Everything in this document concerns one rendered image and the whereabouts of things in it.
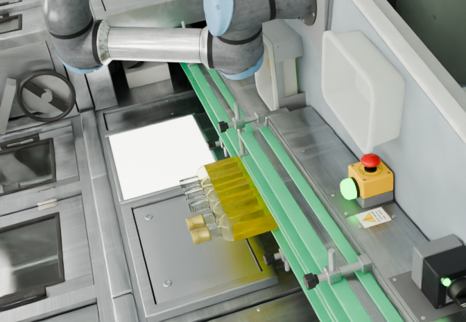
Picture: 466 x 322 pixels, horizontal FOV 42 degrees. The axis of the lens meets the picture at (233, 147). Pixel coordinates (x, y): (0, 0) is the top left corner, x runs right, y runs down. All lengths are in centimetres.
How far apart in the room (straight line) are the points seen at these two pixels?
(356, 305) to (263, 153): 53
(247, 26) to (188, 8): 96
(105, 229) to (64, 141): 64
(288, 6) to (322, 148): 34
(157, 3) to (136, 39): 80
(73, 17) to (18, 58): 88
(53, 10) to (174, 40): 30
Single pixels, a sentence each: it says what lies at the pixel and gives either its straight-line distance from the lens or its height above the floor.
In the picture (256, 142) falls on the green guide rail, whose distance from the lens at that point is 155.
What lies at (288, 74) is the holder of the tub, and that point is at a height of 79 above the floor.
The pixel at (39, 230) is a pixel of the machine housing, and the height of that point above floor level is 157.
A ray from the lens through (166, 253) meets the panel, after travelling 167.
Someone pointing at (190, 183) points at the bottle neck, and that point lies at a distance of 167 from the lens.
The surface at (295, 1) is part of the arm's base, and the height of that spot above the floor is 81.
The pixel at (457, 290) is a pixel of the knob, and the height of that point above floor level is 81.
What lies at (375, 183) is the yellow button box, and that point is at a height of 80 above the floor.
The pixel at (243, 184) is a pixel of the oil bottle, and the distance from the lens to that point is 159.
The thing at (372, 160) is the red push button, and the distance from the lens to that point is 126.
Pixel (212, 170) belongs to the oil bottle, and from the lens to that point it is 166.
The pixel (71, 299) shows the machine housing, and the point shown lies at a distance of 167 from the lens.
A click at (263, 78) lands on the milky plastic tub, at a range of 180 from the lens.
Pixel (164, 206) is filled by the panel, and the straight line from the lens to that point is 182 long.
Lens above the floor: 126
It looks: 10 degrees down
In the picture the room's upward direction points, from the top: 105 degrees counter-clockwise
